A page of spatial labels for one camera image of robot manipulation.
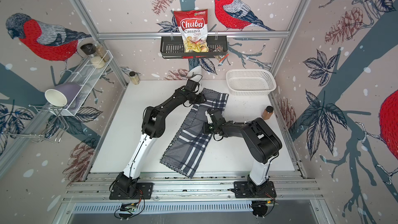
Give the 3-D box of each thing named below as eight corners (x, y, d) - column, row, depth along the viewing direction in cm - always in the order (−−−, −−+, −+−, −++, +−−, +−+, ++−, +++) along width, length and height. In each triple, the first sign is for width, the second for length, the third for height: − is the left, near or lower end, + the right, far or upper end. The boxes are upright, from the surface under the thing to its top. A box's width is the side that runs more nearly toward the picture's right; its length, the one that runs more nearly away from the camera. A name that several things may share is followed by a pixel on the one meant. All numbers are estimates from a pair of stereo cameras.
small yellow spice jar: (132, 84, 124) (127, 76, 116) (134, 80, 128) (130, 71, 120) (138, 84, 124) (134, 76, 116) (140, 80, 128) (136, 71, 120)
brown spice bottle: (262, 120, 102) (268, 110, 93) (261, 116, 104) (266, 106, 95) (268, 120, 102) (274, 110, 93) (266, 116, 104) (272, 106, 95)
